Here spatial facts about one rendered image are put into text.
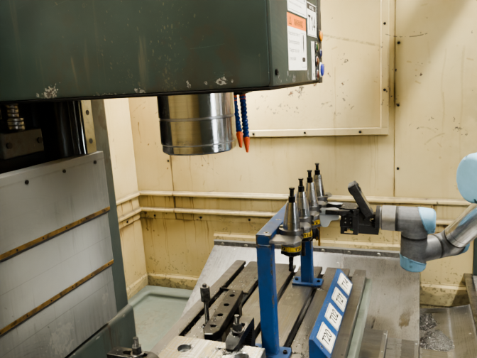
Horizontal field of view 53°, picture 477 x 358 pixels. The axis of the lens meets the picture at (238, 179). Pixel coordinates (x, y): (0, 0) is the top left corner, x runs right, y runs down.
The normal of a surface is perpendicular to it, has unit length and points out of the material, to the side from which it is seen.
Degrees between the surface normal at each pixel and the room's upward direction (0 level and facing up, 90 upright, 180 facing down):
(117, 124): 90
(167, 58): 90
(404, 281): 24
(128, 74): 90
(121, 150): 90
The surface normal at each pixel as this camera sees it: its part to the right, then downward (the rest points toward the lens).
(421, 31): -0.35, 0.22
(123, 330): 0.94, 0.01
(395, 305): -0.20, -0.80
